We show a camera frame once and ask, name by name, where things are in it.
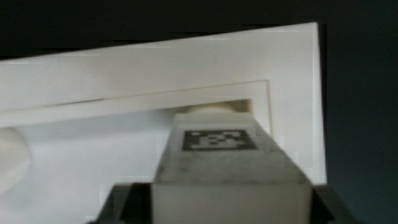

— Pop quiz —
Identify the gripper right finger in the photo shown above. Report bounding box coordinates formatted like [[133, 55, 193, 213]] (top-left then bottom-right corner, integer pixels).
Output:
[[309, 185, 355, 224]]

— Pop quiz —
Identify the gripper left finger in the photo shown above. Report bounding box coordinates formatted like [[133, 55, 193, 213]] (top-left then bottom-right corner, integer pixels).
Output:
[[87, 183, 152, 224]]

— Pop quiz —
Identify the white leg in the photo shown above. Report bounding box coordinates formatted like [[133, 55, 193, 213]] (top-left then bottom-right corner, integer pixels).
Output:
[[151, 112, 311, 224]]

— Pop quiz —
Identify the white square tabletop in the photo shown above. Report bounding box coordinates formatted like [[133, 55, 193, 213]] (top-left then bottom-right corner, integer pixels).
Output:
[[0, 81, 270, 224]]

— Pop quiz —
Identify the white U-shaped fence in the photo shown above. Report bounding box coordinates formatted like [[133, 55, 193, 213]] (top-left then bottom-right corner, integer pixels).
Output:
[[0, 23, 327, 184]]

